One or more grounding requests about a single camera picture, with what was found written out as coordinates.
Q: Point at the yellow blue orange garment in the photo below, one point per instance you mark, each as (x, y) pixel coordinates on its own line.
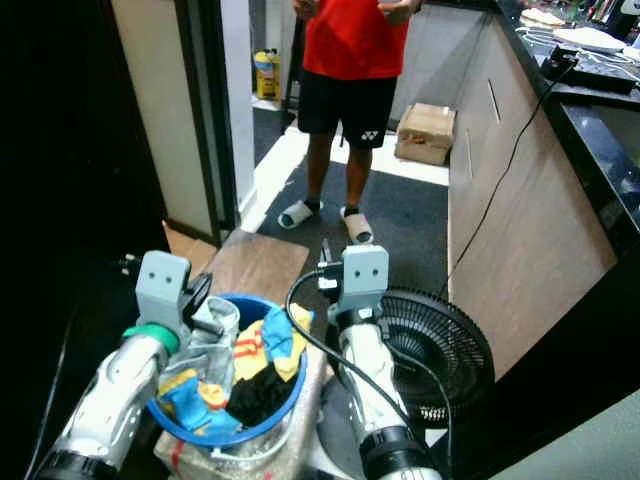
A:
(275, 340)

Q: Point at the white slipper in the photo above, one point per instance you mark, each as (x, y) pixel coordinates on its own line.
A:
(298, 213)
(358, 227)

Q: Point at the blue plastic basin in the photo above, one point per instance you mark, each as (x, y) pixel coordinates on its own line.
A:
(290, 400)

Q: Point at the black power adapter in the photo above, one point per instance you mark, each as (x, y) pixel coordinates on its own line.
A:
(558, 62)

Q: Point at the person in red shirt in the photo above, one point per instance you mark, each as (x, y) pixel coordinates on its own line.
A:
(350, 40)

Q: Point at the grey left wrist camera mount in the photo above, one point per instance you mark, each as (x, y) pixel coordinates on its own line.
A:
(160, 285)

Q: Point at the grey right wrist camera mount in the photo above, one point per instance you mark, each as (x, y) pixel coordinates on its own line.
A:
(365, 275)

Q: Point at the yellow bottle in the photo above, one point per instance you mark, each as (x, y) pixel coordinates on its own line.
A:
(267, 75)

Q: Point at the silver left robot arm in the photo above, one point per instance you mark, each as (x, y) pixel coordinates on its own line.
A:
(120, 390)

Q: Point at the black floor fan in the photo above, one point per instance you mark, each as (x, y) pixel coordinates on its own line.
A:
(450, 350)

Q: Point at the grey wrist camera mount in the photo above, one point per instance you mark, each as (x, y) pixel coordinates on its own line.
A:
(160, 285)
(365, 275)

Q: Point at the blue garment with yellow patch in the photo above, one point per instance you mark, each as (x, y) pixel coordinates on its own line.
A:
(190, 405)

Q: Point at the wooden cabinet with black top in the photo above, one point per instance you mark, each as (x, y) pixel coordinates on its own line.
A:
(530, 220)

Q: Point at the black garment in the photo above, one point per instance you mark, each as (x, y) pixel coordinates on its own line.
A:
(260, 395)

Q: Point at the white flat sheet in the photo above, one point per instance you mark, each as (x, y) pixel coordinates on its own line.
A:
(588, 38)

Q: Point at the brown cardboard box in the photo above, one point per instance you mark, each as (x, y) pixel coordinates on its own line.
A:
(425, 132)

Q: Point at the brown floor mat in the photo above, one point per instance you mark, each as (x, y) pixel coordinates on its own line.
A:
(250, 262)

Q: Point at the beige door with dark frame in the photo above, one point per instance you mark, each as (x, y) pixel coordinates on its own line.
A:
(150, 100)

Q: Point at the black chair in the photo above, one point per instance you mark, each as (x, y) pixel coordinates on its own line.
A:
(290, 50)

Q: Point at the small white plate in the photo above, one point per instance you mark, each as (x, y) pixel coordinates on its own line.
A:
(543, 17)

